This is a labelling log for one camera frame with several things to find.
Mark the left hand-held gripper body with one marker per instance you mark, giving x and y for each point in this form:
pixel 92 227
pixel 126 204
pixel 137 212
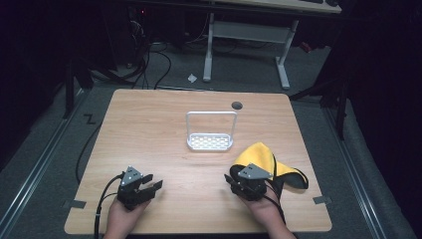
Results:
pixel 131 194

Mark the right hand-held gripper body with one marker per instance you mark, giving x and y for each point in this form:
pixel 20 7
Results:
pixel 250 189

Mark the yellow cloth with black edge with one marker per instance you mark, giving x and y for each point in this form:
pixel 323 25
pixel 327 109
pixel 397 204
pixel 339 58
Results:
pixel 258 156

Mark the person's left hand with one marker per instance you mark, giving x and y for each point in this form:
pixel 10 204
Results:
pixel 122 219

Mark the person's right hand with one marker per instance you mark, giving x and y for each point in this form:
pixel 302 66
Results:
pixel 265 212

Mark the grey tape piece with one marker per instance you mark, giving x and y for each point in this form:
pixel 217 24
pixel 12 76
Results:
pixel 322 199
pixel 75 203

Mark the black round table grommet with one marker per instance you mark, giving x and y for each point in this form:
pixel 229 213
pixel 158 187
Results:
pixel 237 105

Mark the white paper scrap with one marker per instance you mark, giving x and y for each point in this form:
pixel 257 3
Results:
pixel 192 78

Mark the black metal stand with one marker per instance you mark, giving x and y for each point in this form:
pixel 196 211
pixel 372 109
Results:
pixel 338 99
pixel 69 89

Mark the white-legged desk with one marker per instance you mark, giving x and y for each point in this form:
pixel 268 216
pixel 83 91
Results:
pixel 249 31

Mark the metal floor rail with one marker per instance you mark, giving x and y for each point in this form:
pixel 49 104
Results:
pixel 36 169
pixel 355 172

